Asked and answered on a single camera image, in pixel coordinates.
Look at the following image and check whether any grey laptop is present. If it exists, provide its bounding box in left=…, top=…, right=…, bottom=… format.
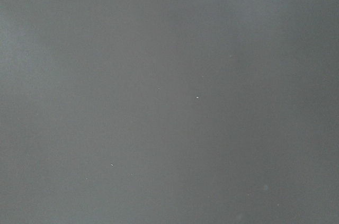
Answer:
left=1, top=0, right=338, bottom=223

